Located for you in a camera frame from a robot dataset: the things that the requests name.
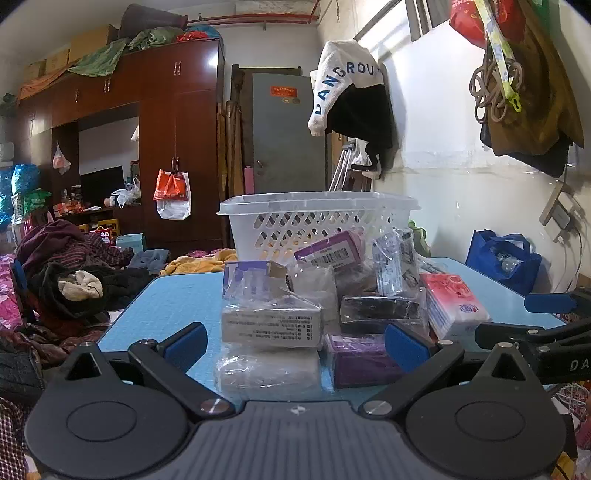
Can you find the blue woven sacks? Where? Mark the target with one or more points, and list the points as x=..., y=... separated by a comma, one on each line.
x=21, y=184

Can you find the white black hanging jacket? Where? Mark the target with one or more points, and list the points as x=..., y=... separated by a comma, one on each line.
x=351, y=101

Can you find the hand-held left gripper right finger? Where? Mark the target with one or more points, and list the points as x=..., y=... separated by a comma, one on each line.
x=404, y=344

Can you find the red hanging bag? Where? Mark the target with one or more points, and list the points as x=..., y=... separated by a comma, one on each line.
x=466, y=23

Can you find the blue grey cloth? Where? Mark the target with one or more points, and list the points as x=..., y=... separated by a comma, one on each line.
x=150, y=261

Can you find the purple box with barcode label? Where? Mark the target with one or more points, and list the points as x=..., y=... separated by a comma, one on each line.
x=330, y=249

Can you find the green cloth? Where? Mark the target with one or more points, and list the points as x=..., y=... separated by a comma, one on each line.
x=99, y=60

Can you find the clear-wrapped white pack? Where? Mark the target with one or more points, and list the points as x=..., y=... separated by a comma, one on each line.
x=268, y=371

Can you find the wooden boards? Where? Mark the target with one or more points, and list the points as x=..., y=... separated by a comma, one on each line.
x=231, y=161

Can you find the blue fabric bag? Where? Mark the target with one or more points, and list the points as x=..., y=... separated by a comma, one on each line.
x=501, y=265

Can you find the dark purple box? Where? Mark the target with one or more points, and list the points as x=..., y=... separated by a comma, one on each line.
x=360, y=362

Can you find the brown hanging bag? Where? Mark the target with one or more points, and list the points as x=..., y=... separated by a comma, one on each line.
x=531, y=106

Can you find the white plastic lattice basket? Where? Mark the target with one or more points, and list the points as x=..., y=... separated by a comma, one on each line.
x=318, y=217

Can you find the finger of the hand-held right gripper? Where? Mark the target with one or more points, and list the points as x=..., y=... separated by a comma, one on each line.
x=505, y=337
x=549, y=303

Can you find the red ceiling pipe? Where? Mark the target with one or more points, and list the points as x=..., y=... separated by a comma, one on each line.
x=258, y=18

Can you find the cardboard boxes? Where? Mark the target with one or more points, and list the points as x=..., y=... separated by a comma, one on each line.
x=69, y=50

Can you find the blue purple box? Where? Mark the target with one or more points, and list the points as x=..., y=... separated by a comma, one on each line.
x=249, y=279

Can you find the clear packet with black item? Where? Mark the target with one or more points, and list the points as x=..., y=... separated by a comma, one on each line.
x=395, y=267

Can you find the pile of dark clothes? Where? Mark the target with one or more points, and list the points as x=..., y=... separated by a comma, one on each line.
x=74, y=272

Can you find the yellow blanket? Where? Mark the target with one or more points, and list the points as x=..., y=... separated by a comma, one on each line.
x=198, y=265

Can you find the dark quilted cloth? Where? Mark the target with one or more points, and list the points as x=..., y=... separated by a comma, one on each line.
x=18, y=374

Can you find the metal crutches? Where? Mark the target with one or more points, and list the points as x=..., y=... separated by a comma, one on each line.
x=341, y=166

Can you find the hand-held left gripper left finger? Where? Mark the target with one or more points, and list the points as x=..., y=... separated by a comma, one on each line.
x=189, y=344

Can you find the orange white plastic bag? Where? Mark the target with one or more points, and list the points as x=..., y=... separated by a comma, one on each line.
x=173, y=191

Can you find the wall power strip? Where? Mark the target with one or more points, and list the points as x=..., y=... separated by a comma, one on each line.
x=561, y=214

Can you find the grey metal door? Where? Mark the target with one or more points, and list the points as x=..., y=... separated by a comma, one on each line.
x=286, y=138

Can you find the black box in plastic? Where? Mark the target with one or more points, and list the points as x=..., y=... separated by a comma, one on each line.
x=378, y=311

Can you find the dark wooden wardrobe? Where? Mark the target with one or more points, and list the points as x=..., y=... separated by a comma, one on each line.
x=184, y=138

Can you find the teal box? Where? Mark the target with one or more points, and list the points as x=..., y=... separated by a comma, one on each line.
x=131, y=242

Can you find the black television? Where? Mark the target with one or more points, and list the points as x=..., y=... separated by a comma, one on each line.
x=101, y=184

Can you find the grey white printed box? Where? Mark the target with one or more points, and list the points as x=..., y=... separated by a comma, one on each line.
x=270, y=325

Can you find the green printed sack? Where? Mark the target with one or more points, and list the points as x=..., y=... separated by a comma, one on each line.
x=37, y=201

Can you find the red white tissue pack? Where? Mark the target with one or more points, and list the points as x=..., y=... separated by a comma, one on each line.
x=455, y=304

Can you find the pink plastic bag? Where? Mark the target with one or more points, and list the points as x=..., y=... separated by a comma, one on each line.
x=61, y=159

